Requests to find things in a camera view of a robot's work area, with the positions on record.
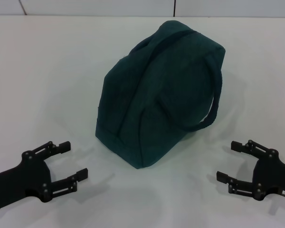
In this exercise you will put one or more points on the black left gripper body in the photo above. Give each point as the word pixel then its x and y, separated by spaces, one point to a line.
pixel 19 180

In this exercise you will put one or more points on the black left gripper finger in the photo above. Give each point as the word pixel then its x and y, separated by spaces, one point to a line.
pixel 66 183
pixel 52 148

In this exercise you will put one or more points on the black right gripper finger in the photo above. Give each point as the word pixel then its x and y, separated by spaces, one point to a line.
pixel 251 148
pixel 242 185

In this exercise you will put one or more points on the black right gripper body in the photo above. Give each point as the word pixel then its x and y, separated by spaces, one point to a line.
pixel 275 178

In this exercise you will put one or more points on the dark teal insulated lunch bag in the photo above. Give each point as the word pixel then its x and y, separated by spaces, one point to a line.
pixel 161 95

